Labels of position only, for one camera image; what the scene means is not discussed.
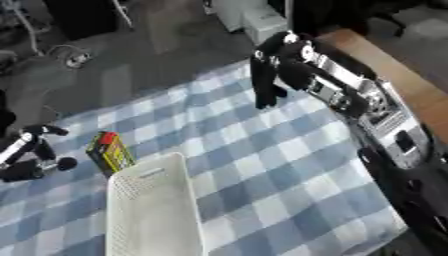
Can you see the white cabinet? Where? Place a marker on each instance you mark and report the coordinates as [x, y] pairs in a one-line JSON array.
[[249, 16]]

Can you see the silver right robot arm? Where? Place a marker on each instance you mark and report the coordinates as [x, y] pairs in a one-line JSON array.
[[385, 126]]

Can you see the yellow green packet red cap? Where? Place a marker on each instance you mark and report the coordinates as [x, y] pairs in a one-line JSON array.
[[109, 154]]

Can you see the white plastic basket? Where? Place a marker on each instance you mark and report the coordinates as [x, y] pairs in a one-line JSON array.
[[153, 210]]

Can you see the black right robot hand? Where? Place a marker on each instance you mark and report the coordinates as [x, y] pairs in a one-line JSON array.
[[266, 73]]

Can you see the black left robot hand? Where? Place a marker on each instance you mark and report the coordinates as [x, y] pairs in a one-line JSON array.
[[35, 146]]

